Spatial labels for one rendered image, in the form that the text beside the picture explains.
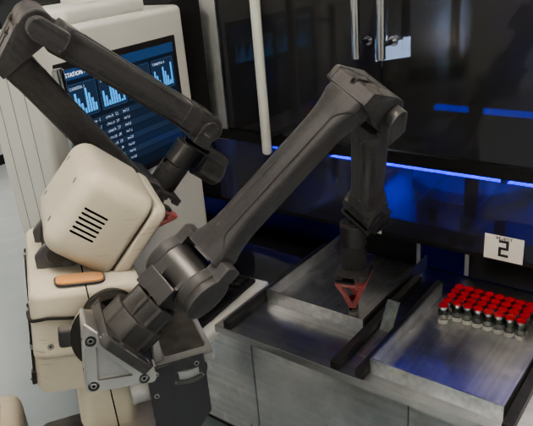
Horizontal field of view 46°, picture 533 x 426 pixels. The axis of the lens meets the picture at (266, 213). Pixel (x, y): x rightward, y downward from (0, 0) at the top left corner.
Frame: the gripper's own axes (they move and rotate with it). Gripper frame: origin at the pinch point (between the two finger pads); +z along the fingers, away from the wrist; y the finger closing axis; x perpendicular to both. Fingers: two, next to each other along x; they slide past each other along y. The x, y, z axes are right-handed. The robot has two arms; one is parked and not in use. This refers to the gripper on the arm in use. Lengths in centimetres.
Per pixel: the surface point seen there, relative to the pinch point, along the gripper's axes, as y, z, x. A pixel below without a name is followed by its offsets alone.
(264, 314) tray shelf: -5.0, 4.2, 20.5
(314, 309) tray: -3.5, 2.0, 8.6
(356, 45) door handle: 17, -53, 3
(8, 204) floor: 209, 100, 327
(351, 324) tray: -5.9, 2.5, -0.7
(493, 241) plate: 13.9, -11.1, -28.0
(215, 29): 35, -55, 45
